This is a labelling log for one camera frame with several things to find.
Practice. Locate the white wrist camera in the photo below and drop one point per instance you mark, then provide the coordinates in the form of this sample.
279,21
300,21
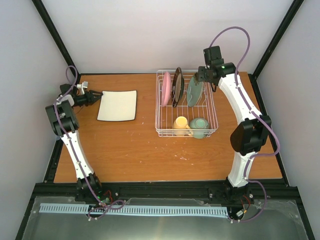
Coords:
82,86
213,56

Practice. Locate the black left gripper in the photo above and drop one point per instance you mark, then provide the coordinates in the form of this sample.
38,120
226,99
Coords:
91,100

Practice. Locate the teal floral plate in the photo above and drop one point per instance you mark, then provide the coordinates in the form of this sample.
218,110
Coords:
194,90

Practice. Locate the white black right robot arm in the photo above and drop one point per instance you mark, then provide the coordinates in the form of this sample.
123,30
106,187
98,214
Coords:
251,132

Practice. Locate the yellow mug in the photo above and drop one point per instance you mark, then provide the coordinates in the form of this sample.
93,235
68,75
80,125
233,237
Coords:
181,127

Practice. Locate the light blue cable duct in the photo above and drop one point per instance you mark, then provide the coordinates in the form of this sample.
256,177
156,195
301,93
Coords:
136,210

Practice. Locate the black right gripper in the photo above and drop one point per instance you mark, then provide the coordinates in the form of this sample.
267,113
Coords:
200,76

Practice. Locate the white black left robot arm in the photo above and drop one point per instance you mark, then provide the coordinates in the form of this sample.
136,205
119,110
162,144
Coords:
65,125

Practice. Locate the black striped round plate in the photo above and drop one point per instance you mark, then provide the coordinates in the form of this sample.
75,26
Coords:
177,87

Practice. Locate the green ceramic bowl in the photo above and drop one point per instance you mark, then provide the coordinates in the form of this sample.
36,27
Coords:
200,128

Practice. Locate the pink plate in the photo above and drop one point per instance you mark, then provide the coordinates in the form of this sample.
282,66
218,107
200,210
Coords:
166,89

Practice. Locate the white square plate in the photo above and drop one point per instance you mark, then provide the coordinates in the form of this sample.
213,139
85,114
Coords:
118,106

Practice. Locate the white wire dish rack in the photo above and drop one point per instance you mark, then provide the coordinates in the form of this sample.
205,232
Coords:
166,115

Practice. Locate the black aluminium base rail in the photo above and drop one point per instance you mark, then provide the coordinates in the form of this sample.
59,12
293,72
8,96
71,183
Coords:
208,192

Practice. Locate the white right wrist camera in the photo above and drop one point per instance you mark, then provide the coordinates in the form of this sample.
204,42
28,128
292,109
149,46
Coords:
213,56

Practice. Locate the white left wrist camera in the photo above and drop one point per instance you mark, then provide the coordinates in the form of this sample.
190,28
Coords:
82,86

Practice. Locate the black enclosure frame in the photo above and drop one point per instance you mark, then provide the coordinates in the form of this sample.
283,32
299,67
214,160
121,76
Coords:
57,37

